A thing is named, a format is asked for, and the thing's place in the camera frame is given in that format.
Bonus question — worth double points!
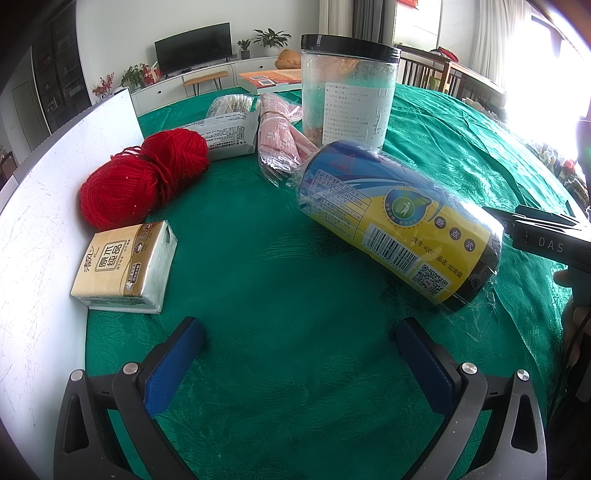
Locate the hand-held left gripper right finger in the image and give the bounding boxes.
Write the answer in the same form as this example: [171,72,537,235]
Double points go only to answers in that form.
[394,316,549,480]

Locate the red yarn skein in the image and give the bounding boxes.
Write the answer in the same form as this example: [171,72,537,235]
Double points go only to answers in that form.
[79,128,211,232]

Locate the black display cabinet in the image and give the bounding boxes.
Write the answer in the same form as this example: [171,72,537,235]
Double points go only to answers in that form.
[31,0,93,134]

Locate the red flowers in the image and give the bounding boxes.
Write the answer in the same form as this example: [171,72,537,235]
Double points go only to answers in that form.
[91,73,115,99]

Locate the white printed packet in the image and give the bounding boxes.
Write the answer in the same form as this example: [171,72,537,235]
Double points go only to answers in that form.
[178,111,260,162]

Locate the large potted plant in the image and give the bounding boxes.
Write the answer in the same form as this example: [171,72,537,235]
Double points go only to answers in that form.
[252,28,293,60]

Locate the white storage box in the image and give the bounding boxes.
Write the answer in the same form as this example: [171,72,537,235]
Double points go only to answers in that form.
[0,87,145,462]

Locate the black television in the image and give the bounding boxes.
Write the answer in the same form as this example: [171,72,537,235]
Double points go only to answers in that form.
[154,21,233,77]

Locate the green tablecloth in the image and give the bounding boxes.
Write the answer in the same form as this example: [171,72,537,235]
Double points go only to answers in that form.
[85,83,591,480]

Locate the white curtain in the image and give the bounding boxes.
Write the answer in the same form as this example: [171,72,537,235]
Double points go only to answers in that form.
[471,0,513,88]

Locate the grey curtain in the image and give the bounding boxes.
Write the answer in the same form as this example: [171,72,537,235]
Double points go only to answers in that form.
[355,0,399,47]

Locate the beige swabs in clear bag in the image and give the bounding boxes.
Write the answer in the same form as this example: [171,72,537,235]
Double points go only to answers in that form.
[205,93,259,118]

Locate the orange flat box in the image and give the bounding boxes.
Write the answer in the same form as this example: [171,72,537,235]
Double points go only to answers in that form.
[238,67,303,90]

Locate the white television cabinet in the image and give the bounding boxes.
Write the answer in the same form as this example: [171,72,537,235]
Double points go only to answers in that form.
[129,58,287,116]

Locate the bushy potted plant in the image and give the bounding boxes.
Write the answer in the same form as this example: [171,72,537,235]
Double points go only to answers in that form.
[121,64,148,90]

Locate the blue yellow trash bag roll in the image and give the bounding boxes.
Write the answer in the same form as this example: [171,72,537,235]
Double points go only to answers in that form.
[286,140,511,315]

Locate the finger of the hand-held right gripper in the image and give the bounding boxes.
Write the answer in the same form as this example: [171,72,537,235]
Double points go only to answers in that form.
[481,206,522,232]
[513,204,583,228]

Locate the clear jar with black lid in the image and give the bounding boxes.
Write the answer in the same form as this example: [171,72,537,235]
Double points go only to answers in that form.
[300,34,402,151]

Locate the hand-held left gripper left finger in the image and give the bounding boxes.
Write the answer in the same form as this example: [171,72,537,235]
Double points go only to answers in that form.
[54,316,206,480]

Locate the wooden crib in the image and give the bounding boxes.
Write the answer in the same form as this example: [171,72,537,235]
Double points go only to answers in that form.
[397,44,506,109]

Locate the covered standing air conditioner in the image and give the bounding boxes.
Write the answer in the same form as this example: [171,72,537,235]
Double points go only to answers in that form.
[318,0,358,35]

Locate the pink cloth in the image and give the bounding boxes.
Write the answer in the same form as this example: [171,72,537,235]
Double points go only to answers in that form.
[256,92,319,181]

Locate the tan tissue pack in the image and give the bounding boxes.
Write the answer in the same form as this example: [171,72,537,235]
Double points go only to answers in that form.
[70,220,178,315]

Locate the orange lounge chair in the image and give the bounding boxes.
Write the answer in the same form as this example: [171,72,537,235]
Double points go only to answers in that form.
[276,47,303,70]

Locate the person's right hand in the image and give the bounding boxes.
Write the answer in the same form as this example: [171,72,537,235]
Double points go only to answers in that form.
[551,268,591,365]

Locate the wooden bench with black legs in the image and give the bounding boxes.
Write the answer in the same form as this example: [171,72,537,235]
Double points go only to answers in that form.
[182,70,230,97]

